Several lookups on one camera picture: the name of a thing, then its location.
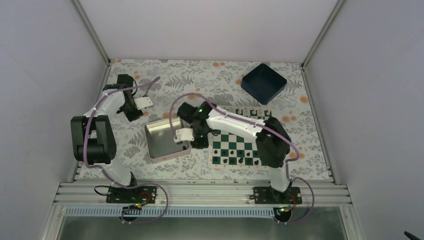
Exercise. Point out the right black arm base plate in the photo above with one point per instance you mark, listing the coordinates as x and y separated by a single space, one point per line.
268 196

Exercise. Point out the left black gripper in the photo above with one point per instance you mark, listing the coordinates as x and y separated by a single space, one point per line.
131 117

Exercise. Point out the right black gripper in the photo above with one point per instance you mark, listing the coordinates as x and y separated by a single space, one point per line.
204 143

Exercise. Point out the metal tin of chess pieces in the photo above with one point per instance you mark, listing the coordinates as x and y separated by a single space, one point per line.
160 142

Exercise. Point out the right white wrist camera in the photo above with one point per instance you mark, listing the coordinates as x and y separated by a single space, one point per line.
184 135

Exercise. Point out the floral patterned table mat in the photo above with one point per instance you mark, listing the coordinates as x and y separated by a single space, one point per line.
220 81

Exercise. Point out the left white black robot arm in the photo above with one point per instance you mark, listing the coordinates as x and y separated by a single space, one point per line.
93 139

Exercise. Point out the green white chess board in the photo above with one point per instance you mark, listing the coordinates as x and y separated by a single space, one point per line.
225 148

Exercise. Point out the aluminium front rail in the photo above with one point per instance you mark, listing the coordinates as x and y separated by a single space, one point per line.
225 193

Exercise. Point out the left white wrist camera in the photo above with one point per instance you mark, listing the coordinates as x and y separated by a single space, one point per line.
144 102

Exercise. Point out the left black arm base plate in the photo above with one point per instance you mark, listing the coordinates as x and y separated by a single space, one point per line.
140 195

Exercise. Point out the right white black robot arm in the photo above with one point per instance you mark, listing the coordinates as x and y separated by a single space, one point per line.
271 139

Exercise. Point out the dark blue square bin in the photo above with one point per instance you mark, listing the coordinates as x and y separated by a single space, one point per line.
263 83

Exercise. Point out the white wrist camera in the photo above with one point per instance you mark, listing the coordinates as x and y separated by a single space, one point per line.
184 135
144 102

